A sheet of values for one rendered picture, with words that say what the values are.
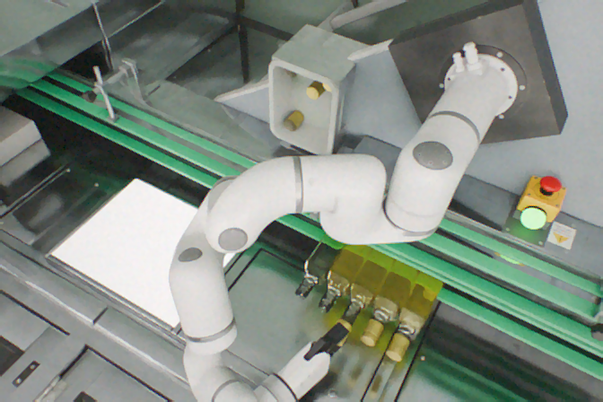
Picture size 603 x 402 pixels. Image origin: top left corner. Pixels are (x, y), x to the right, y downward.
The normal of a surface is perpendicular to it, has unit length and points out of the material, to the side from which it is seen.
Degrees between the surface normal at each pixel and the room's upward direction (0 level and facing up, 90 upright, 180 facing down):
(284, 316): 90
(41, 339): 90
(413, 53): 1
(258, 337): 90
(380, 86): 0
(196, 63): 90
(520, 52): 1
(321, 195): 42
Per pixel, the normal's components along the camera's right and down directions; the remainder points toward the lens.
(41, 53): 0.86, 0.40
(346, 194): 0.08, 0.43
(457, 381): 0.03, -0.63
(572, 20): -0.51, 0.66
